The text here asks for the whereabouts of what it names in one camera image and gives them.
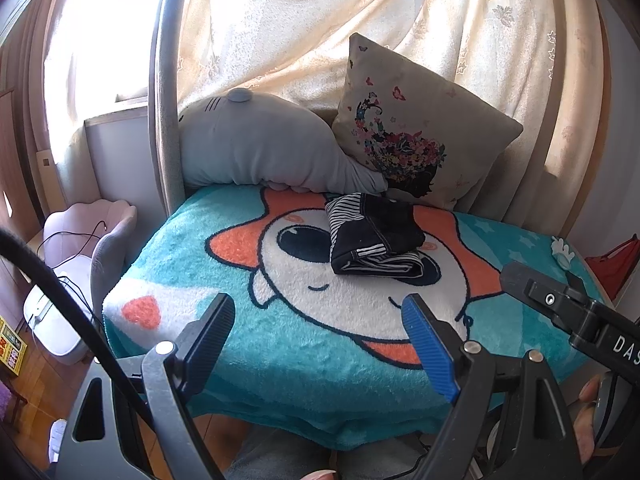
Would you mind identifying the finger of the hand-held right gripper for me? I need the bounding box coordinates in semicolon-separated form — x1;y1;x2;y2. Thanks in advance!
500;261;602;334

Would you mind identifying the red bag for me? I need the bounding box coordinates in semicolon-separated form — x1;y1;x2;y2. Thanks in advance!
585;234;640;306

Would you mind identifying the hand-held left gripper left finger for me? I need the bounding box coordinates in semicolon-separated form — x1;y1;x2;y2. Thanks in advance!
62;292;237;480

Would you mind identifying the black cable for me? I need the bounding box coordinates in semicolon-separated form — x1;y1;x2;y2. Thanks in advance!
37;220;108;281

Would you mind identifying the white plastic appliance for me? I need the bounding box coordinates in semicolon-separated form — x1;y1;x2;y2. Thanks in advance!
24;270;93;365

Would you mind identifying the wooden door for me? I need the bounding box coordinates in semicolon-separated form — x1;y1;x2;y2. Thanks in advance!
0;35;47;251

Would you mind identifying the black striped garment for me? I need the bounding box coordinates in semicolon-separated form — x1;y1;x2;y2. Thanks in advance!
324;192;427;277

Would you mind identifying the teal cartoon printed blanket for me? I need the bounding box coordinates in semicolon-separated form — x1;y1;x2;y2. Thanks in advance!
102;182;608;451

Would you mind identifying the dark wrist strap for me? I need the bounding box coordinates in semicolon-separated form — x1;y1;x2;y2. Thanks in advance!
0;230;131;391

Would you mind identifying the beige floral print pillow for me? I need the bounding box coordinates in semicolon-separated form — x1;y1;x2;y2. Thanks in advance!
331;32;524;212

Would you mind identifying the beige padded curved pole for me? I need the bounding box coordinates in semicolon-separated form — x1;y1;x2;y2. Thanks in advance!
147;0;187;206

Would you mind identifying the white wall panel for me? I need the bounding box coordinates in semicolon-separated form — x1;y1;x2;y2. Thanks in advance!
84;110;168;226

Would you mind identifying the white glove-shaped toy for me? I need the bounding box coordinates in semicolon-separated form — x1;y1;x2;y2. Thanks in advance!
550;236;576;272

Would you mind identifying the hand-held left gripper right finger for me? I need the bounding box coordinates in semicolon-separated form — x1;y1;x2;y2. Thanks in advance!
401;293;587;480

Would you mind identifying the grey seal plush pillow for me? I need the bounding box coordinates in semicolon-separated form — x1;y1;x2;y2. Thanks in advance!
177;87;388;196

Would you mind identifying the pink shell-shaped chair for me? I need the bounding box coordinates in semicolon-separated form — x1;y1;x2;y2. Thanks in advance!
42;199;138;313

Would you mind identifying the colourful printed box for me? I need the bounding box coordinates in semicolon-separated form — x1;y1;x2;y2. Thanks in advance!
0;316;27;376

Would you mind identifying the person's right hand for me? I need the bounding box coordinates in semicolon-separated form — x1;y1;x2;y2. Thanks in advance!
572;375;609;466

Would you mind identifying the person's grey trouser leg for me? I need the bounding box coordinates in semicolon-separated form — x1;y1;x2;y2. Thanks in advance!
227;422;431;480

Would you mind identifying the cream patterned curtain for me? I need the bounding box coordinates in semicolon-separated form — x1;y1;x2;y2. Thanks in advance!
45;0;601;221

